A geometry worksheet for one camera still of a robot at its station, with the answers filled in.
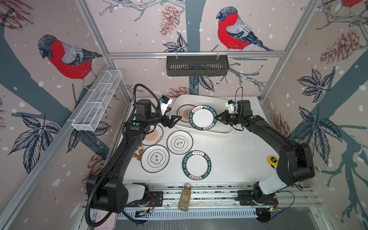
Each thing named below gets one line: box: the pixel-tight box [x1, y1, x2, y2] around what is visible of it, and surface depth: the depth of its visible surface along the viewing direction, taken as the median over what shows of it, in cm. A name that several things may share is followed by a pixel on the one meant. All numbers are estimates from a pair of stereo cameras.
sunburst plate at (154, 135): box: [141, 124, 164, 147], surface depth 99 cm
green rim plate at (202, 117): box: [188, 104, 218, 131], surface depth 90 cm
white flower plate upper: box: [166, 130, 194, 156], surface depth 97 cm
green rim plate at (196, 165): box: [182, 149, 212, 181], surface depth 87 cm
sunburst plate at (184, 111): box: [176, 104, 196, 123], surface depth 115 cm
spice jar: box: [177, 184, 192, 212], surface depth 71 cm
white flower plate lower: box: [140, 144, 170, 173], surface depth 90 cm
